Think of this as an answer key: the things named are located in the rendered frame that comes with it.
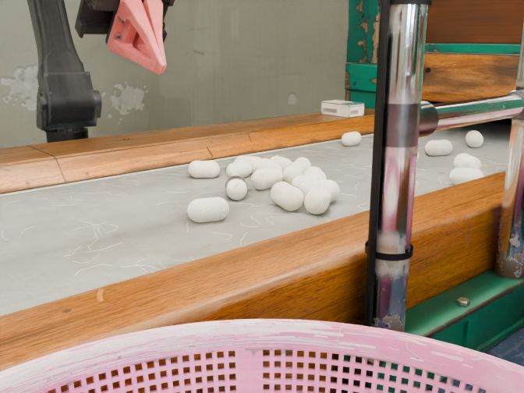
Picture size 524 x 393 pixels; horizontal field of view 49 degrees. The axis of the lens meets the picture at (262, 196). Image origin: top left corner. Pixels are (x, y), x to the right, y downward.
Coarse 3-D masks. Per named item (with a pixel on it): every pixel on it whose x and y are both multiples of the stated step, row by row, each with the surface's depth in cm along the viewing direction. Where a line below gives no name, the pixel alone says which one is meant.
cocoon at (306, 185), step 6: (306, 180) 51; (312, 180) 51; (318, 180) 51; (324, 180) 51; (330, 180) 51; (300, 186) 51; (306, 186) 50; (312, 186) 50; (324, 186) 50; (330, 186) 50; (336, 186) 50; (306, 192) 50; (330, 192) 50; (336, 192) 50; (336, 198) 51
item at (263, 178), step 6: (264, 168) 55; (270, 168) 55; (276, 168) 56; (258, 174) 54; (264, 174) 54; (270, 174) 55; (276, 174) 55; (252, 180) 55; (258, 180) 54; (264, 180) 54; (270, 180) 55; (276, 180) 55; (258, 186) 55; (264, 186) 55; (270, 186) 55
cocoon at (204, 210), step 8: (200, 200) 45; (208, 200) 45; (216, 200) 45; (224, 200) 46; (192, 208) 45; (200, 208) 45; (208, 208) 45; (216, 208) 45; (224, 208) 45; (192, 216) 45; (200, 216) 45; (208, 216) 45; (216, 216) 45; (224, 216) 46
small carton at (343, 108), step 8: (328, 104) 90; (336, 104) 89; (344, 104) 88; (352, 104) 87; (360, 104) 88; (328, 112) 90; (336, 112) 89; (344, 112) 88; (352, 112) 88; (360, 112) 89
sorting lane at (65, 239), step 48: (336, 144) 79; (48, 192) 55; (96, 192) 55; (144, 192) 55; (192, 192) 55; (0, 240) 42; (48, 240) 42; (96, 240) 42; (144, 240) 42; (192, 240) 42; (240, 240) 42; (0, 288) 34; (48, 288) 34; (96, 288) 34
